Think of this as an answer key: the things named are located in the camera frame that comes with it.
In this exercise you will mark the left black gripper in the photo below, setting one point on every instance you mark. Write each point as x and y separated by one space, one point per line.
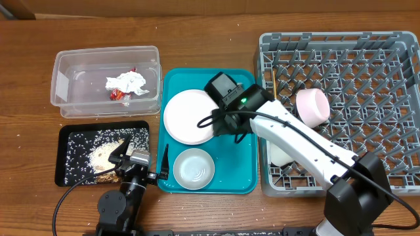
152 177

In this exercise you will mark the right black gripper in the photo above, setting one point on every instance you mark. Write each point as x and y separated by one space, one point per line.
219 128

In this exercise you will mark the pink plate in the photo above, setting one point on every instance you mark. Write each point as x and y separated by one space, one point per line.
182 114

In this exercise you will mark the grey bowl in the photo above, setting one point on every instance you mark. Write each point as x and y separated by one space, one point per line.
193 169

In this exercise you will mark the rice and food scraps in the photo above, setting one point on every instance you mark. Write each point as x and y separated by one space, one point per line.
87 152

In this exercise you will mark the white cup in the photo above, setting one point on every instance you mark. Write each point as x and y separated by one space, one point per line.
278 157

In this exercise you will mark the red snack wrapper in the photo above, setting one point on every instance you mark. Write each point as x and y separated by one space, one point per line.
119 95

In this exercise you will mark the small pink bowl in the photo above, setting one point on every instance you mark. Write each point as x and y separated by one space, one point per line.
312 106

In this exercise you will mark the white napkin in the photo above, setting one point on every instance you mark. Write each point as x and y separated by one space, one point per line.
137 82

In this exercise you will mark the wooden chopstick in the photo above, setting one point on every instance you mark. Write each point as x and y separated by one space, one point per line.
274 84

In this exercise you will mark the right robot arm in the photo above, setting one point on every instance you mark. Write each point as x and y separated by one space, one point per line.
356 186

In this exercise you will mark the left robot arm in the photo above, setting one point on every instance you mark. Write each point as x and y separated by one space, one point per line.
118 209

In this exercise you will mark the grey dishwasher rack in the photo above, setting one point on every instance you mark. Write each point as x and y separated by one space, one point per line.
371 80

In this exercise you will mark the teal serving tray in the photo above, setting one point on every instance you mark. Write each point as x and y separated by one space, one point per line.
236 165

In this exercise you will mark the black plastic tray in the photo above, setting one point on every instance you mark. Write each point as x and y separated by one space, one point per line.
65 131

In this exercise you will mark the clear plastic bin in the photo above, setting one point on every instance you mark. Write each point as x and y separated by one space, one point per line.
79 77

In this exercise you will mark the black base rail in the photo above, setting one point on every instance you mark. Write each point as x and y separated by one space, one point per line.
286 231

